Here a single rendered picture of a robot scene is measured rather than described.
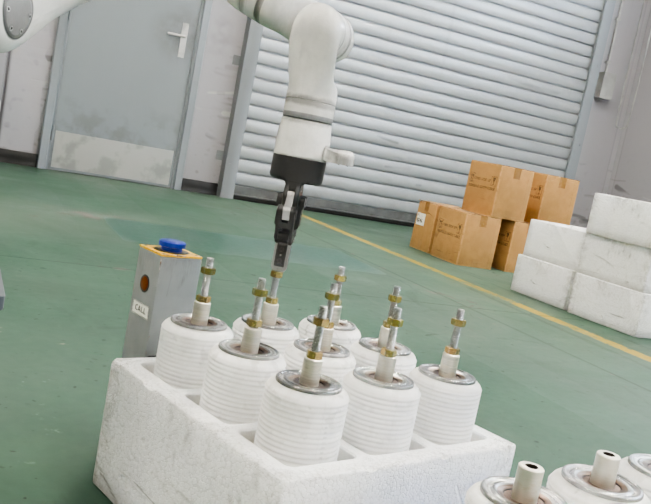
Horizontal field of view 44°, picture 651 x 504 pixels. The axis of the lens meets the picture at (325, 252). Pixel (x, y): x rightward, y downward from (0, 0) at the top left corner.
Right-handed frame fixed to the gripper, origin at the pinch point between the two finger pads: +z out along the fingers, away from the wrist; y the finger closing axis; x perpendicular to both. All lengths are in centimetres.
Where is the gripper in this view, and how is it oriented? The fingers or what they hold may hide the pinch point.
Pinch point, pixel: (281, 256)
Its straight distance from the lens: 115.1
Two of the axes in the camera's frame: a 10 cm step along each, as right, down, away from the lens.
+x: 9.8, 2.0, -0.2
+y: -0.4, 1.2, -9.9
